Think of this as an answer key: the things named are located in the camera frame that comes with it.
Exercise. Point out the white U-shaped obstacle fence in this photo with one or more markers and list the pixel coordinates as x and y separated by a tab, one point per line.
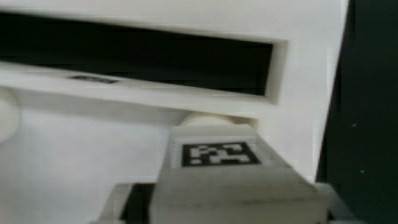
297	24

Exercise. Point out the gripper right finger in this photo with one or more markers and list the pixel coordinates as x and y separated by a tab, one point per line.
340	214

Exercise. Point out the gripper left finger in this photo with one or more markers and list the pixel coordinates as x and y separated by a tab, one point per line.
127	205

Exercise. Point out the white square table top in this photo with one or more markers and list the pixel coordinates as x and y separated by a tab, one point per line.
84	135

